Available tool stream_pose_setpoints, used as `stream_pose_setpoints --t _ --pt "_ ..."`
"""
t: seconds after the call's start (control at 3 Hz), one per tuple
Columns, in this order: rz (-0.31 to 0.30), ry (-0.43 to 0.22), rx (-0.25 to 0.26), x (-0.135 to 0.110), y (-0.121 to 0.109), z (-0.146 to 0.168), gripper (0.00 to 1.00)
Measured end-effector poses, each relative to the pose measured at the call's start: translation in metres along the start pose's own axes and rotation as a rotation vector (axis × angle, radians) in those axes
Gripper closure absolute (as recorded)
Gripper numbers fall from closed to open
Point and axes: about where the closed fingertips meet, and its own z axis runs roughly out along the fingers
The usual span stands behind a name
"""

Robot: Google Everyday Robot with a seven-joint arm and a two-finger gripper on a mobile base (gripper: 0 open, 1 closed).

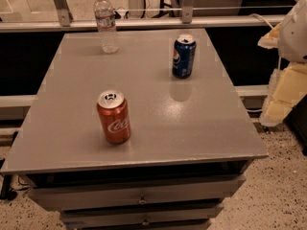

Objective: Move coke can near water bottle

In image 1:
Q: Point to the grey drawer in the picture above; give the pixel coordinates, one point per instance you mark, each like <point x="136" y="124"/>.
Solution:
<point x="136" y="193"/>
<point x="142" y="215"/>

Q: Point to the clear plastic water bottle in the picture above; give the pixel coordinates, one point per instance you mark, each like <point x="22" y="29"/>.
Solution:
<point x="106" y="25"/>

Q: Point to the white rounded gripper body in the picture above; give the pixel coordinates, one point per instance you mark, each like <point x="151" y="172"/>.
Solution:
<point x="295" y="35"/>

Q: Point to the grey drawer cabinet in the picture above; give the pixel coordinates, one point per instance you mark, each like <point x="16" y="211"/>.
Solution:
<point x="197" y="127"/>

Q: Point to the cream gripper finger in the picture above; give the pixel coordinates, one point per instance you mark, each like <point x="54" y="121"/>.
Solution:
<point x="286" y="89"/>
<point x="270" y="39"/>

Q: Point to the blue Pepsi can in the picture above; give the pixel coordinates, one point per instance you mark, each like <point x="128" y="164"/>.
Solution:
<point x="183" y="57"/>

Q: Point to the right metal rail bracket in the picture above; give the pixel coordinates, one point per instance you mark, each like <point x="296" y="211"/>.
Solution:
<point x="187" y="11"/>

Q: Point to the left metal rail bracket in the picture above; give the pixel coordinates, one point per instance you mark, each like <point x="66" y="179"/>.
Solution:
<point x="64" y="13"/>

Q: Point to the horizontal metal rail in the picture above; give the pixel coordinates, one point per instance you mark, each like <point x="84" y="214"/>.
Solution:
<point x="144" y="24"/>

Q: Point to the metal rail bracket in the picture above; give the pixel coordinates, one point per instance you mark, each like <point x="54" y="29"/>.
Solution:
<point x="187" y="11"/>
<point x="64" y="13"/>

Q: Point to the red Coca-Cola can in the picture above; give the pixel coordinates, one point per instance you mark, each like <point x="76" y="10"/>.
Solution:
<point x="113" y="112"/>

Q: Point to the top grey drawer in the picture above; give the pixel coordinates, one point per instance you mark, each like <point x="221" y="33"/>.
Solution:
<point x="136" y="193"/>

